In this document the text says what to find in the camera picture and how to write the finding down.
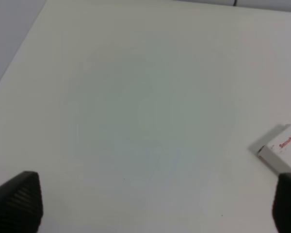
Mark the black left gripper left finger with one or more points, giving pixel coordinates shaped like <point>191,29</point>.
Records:
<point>21,204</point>

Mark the white cardboard box red text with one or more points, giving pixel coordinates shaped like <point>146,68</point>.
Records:
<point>277,152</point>

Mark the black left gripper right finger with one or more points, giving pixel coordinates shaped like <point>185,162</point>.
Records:
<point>281,210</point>

